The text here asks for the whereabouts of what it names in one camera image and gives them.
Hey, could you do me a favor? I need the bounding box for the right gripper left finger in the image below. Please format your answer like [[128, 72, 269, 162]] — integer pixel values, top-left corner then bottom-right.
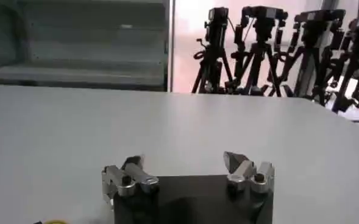
[[101, 155, 160, 211]]

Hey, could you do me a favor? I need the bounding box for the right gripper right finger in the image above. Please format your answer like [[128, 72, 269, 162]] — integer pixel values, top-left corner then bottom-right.
[[223, 150, 275, 194]]

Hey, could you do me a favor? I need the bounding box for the grey metal shelving unit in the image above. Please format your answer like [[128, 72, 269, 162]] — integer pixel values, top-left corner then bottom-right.
[[0, 0, 171, 93]]

